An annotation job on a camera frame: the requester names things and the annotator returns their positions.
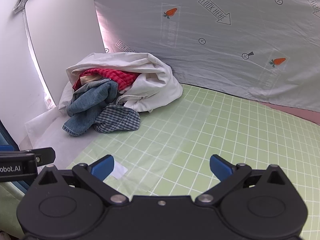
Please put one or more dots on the red checkered garment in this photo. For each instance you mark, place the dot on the red checkered garment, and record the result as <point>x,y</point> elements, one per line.
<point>117,76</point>

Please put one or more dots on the white rounded board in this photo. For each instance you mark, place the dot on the white rounded board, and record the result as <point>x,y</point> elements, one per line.
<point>62,42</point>

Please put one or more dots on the white pants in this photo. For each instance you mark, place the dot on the white pants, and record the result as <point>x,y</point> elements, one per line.
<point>155,80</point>

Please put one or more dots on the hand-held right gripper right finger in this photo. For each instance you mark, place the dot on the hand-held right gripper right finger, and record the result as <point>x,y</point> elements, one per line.
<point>221,167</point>

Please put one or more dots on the small white paper label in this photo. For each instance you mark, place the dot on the small white paper label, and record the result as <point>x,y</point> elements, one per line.
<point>120,171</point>

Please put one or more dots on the blue denim jeans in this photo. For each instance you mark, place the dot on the blue denim jeans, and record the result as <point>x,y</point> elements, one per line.
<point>85,107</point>

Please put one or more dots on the blue plaid garment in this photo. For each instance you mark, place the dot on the blue plaid garment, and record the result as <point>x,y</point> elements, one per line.
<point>117,120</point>

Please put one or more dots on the green grid mat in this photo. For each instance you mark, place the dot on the green grid mat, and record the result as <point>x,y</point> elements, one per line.
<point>237,142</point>

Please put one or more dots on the pink board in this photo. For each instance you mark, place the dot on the pink board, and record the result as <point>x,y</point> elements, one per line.
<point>300,115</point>

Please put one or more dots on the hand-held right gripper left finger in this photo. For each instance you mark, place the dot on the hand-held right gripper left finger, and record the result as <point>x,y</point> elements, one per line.
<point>103,167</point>

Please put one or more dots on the blue object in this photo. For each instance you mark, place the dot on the blue object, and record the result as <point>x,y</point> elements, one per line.
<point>6,137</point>

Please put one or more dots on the grey carrot print sheet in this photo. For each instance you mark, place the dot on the grey carrot print sheet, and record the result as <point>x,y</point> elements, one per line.
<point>212,55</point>

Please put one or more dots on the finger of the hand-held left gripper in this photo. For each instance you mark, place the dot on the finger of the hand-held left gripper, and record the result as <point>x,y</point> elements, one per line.
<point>46,156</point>

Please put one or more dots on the cream garment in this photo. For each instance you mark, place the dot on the cream garment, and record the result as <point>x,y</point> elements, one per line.
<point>87,79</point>

